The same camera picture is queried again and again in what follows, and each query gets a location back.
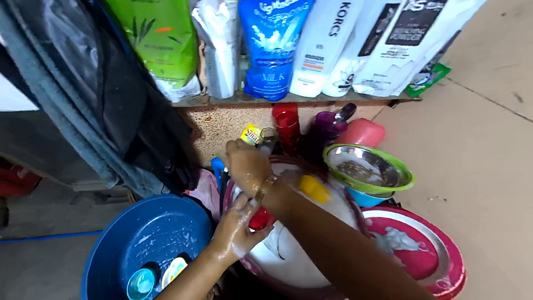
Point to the red container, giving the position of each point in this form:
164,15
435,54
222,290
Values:
16,179

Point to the shiny red cup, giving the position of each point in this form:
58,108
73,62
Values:
259,219

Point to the person's right forearm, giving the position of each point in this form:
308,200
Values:
341,246

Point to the clear drinking glass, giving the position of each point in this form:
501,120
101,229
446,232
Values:
268,141

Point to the small yellow packet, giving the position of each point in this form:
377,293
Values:
251,134

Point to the green plastic pouch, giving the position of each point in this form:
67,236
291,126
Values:
162,41

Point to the person's right fingers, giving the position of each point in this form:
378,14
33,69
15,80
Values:
234,148

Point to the grey-blue hanging towel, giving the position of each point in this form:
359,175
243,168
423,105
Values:
62,108

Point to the person's left forearm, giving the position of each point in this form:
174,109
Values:
195,277

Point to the small clear green bottle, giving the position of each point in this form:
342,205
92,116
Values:
243,68

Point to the turquoise cup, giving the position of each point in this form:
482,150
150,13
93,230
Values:
140,284

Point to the yellow sponge-like object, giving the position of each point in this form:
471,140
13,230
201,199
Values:
313,188

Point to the large blue plastic basin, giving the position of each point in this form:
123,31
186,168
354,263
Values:
114,246

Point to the stainless steel bowl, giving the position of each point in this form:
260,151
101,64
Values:
366,166

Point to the light blue bowl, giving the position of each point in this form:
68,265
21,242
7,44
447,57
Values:
368,200

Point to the pink cloth bag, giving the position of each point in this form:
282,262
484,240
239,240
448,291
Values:
206,189

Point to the grey stone ledge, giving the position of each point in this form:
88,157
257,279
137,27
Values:
258,98

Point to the person's right hand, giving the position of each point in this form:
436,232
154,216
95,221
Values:
248,168

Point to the white yellow patterned dish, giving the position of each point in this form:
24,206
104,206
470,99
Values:
170,271

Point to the large white powder pouch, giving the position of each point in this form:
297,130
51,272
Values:
406,50

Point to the person's left hand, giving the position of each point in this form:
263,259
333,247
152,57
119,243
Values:
233,233

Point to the blue plastic pouch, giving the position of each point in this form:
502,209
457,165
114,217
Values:
272,54

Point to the white bottle, orange stripe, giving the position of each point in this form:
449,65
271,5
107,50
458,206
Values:
319,54

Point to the silver white pouch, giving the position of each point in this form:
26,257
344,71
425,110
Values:
220,58

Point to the pink plastic bowl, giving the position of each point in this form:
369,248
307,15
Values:
363,132

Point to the round pink plastic tray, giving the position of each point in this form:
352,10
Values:
420,262

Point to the person's left fingers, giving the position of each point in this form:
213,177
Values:
240,202

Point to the red drinking glass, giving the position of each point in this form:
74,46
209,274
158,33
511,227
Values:
287,127

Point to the large maroon-rimmed wash tub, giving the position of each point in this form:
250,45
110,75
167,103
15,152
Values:
300,271

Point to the black hanging garment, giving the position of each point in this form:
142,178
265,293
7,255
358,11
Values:
141,116

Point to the small green packet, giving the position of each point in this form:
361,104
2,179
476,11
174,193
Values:
433,80

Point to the lime green bowl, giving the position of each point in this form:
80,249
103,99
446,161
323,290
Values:
402,186

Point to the person's left thumb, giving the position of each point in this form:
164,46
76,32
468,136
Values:
260,236

